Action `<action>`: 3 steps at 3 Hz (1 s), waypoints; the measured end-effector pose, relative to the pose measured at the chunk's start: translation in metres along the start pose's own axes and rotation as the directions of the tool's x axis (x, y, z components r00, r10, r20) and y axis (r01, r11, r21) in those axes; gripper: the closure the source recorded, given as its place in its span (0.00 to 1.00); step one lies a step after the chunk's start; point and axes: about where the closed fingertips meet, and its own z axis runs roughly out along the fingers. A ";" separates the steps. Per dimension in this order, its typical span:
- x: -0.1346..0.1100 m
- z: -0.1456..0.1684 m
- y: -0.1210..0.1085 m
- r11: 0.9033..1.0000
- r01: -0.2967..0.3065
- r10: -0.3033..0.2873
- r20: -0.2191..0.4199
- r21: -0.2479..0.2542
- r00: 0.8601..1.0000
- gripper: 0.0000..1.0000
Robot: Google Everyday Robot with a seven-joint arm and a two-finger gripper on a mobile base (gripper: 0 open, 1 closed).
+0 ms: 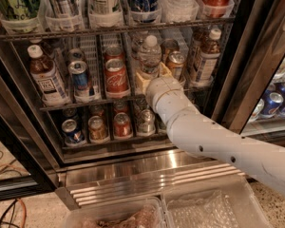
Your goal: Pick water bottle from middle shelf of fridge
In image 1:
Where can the brown tea bottle right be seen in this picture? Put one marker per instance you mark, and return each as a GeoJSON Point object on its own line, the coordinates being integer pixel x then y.
{"type": "Point", "coordinates": [206, 58]}

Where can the middle wire shelf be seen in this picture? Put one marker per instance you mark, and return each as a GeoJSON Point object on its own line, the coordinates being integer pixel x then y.
{"type": "Point", "coordinates": [200, 94]}

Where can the silver can behind pepsi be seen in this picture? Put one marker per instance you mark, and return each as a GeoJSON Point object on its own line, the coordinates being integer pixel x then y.
{"type": "Point", "coordinates": [76, 54]}

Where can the red coca-cola can rear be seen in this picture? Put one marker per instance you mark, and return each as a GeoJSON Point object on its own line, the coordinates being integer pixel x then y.
{"type": "Point", "coordinates": [113, 52]}

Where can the green bottle top shelf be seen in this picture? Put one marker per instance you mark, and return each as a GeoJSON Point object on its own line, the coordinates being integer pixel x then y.
{"type": "Point", "coordinates": [22, 12]}

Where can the brown tea bottle left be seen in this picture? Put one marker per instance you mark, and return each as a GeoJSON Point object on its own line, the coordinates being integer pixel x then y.
{"type": "Point", "coordinates": [47, 77]}

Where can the gold can front middle shelf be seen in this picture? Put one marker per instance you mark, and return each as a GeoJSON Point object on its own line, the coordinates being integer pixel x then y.
{"type": "Point", "coordinates": [175, 62]}

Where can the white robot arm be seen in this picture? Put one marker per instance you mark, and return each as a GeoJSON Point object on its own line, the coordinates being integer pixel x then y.
{"type": "Point", "coordinates": [194, 133]}

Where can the red coca-cola can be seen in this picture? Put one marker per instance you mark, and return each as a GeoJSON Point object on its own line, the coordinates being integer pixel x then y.
{"type": "Point", "coordinates": [116, 81]}
{"type": "Point", "coordinates": [113, 52]}

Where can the clear plastic bin left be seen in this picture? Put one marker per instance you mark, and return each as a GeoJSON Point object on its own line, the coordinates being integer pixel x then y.
{"type": "Point", "coordinates": [127, 213]}

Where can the clear water bottle front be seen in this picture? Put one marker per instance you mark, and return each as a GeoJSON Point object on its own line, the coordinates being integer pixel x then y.
{"type": "Point", "coordinates": [150, 55]}

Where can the silver can bottom shelf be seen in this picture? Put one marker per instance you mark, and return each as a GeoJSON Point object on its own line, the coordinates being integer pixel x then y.
{"type": "Point", "coordinates": [146, 123]}

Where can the brown tea bottle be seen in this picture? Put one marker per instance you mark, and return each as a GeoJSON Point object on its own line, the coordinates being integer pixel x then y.
{"type": "Point", "coordinates": [206, 58]}
{"type": "Point", "coordinates": [47, 77]}

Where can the red can bottom shelf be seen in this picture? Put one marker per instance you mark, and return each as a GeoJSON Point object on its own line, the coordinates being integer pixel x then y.
{"type": "Point", "coordinates": [122, 126]}

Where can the red coca-cola can front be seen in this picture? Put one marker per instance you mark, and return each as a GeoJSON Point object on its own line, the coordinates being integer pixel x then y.
{"type": "Point", "coordinates": [116, 81]}

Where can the clear plastic bin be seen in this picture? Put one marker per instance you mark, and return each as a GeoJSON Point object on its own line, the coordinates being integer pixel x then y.
{"type": "Point", "coordinates": [244, 203]}
{"type": "Point", "coordinates": [127, 213]}

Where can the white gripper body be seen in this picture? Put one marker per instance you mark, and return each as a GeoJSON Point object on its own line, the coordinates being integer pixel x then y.
{"type": "Point", "coordinates": [159, 87]}

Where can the blue pepsi cans right fridge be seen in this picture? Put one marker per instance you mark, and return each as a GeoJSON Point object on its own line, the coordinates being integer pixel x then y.
{"type": "Point", "coordinates": [271, 103]}

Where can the pepsi bottle top shelf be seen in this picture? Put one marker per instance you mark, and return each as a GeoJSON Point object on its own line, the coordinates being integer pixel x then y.
{"type": "Point", "coordinates": [144, 11]}

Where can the left fridge glass door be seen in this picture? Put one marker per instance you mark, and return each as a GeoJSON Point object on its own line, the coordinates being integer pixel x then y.
{"type": "Point", "coordinates": [22, 131]}

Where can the blue pepsi can bottom shelf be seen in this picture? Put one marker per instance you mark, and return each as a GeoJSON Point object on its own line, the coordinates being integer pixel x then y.
{"type": "Point", "coordinates": [73, 133]}

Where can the gold can bottom left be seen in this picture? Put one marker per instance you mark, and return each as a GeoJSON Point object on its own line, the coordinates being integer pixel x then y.
{"type": "Point", "coordinates": [98, 132]}

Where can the top wire shelf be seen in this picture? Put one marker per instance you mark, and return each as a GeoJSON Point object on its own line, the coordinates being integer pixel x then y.
{"type": "Point", "coordinates": [98, 31]}

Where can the striped can top shelf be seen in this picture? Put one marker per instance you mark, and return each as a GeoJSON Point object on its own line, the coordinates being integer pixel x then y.
{"type": "Point", "coordinates": [65, 16]}

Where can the green can bottom shelf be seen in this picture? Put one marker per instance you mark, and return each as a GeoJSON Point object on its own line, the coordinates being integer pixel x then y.
{"type": "Point", "coordinates": [161, 125]}

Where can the bubble wrap sheet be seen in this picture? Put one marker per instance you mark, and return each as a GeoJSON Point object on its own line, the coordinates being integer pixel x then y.
{"type": "Point", "coordinates": [210, 209]}

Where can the gold can rear middle shelf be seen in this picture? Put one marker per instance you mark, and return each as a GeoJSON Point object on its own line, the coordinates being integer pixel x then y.
{"type": "Point", "coordinates": [167, 46]}

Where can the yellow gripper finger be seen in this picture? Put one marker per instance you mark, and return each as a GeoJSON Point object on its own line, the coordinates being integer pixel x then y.
{"type": "Point", "coordinates": [165, 71]}
{"type": "Point", "coordinates": [141, 83]}

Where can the clear plastic bin right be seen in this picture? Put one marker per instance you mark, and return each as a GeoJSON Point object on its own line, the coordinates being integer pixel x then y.
{"type": "Point", "coordinates": [244, 203]}

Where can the gold can shelf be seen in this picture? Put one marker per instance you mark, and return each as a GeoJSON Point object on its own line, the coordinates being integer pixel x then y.
{"type": "Point", "coordinates": [167, 46]}
{"type": "Point", "coordinates": [175, 62]}

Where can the clear water bottle top shelf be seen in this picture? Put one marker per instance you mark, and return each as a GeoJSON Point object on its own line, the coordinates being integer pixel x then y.
{"type": "Point", "coordinates": [178, 10]}

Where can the blue pepsi can middle shelf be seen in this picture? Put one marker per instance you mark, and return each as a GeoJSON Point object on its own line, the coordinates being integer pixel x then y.
{"type": "Point", "coordinates": [83, 88]}

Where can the steel fridge bottom grille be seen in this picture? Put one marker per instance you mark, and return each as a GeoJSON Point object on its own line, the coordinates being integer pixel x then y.
{"type": "Point", "coordinates": [143, 175]}

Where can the blue pepsi can shelf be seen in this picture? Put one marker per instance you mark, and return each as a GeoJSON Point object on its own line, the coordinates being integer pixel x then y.
{"type": "Point", "coordinates": [73, 133]}
{"type": "Point", "coordinates": [83, 88]}

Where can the wire shelf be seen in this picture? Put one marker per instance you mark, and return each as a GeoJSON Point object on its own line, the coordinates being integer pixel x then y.
{"type": "Point", "coordinates": [200, 94]}
{"type": "Point", "coordinates": [98, 31]}

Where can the white label bottle top shelf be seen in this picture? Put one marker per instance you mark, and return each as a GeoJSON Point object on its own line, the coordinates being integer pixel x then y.
{"type": "Point", "coordinates": [105, 13]}

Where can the clear water bottle rear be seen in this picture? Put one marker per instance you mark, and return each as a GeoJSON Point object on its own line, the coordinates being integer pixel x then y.
{"type": "Point", "coordinates": [137, 39]}

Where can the right fridge door frame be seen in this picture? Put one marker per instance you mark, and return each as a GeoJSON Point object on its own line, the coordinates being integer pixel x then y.
{"type": "Point", "coordinates": [252, 55]}

